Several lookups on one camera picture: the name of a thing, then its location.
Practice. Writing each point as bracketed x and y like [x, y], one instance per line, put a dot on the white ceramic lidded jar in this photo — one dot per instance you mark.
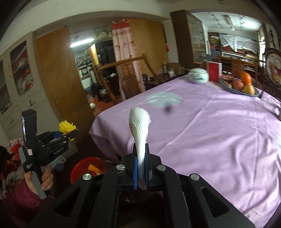
[198, 76]

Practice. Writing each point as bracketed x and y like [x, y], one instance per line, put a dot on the purple tablecloth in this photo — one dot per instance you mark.
[232, 141]

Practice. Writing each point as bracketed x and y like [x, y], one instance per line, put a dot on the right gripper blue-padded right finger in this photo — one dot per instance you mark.
[189, 200]

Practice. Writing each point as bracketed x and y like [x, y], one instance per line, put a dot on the orange fruit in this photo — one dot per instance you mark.
[246, 78]

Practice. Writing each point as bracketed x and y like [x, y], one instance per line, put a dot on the red white box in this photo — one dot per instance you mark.
[214, 70]

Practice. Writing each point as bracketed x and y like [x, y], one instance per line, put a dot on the yellow pompom toy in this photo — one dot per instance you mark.
[65, 127]

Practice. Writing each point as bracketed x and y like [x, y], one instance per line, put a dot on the red mesh waste basket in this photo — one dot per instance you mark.
[81, 168]

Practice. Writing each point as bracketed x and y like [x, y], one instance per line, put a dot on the orange yellow carton box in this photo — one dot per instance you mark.
[95, 170]

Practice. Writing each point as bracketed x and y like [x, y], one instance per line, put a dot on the round embroidered screen ornament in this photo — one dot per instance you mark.
[271, 77]

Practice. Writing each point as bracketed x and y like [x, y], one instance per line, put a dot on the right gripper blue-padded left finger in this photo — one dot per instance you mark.
[92, 201]

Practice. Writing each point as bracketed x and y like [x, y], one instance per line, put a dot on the person's left hand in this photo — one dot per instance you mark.
[47, 180]

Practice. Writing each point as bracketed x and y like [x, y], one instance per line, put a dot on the white wall cabinet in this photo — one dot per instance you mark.
[21, 89]

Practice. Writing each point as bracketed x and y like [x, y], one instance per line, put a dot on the glass door display cabinet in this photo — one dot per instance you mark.
[190, 40]

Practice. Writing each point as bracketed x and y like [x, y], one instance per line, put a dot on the wooden armchair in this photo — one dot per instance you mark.
[129, 82]

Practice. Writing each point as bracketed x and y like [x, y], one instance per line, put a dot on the red apple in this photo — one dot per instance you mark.
[237, 84]

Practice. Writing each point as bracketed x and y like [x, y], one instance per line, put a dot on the yellow pear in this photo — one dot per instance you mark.
[249, 89]

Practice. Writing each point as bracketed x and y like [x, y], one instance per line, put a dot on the pink floral curtain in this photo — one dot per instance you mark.
[124, 48]

